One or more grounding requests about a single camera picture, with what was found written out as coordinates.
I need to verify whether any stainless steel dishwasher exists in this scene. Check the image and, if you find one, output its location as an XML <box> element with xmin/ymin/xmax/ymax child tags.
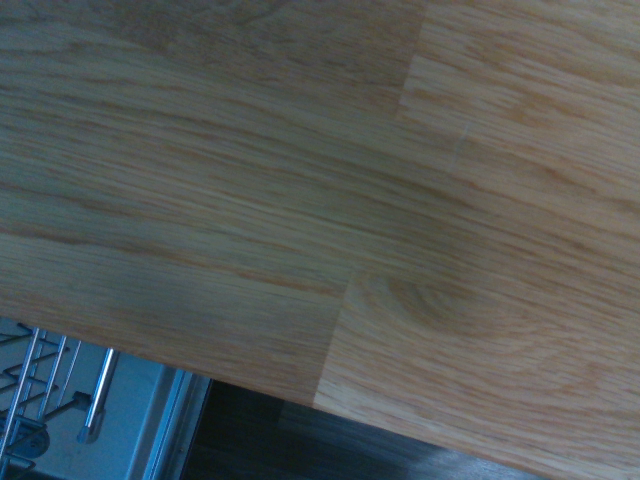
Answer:
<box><xmin>0</xmin><ymin>314</ymin><xmax>214</xmax><ymax>480</ymax></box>

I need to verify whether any grey wire dishwasher rack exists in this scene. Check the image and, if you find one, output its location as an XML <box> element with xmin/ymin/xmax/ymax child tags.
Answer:
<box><xmin>0</xmin><ymin>322</ymin><xmax>119</xmax><ymax>474</ymax></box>

